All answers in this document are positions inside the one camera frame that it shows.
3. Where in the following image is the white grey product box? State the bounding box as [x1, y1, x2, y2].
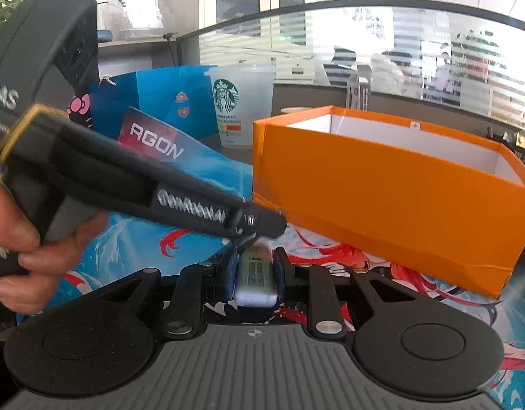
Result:
[346, 64, 372, 111]

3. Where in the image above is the beige glass door cabinet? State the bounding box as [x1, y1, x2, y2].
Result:
[159, 0, 314, 82]

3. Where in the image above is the orange cardboard box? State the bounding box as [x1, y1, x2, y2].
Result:
[252, 107, 525, 298]

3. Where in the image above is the blue paper bag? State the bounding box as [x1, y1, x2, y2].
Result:
[89, 66, 218, 139]

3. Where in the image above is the left brown paper cup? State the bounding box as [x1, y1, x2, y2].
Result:
[280, 107, 310, 115]

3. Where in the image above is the person left hand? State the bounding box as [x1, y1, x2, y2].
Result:
[0, 179, 109, 314]

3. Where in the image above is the white Starbucks plastic cup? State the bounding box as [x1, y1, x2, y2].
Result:
[205, 64, 275, 149]

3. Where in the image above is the green white lighter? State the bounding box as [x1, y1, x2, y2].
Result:
[234, 245, 277, 308]

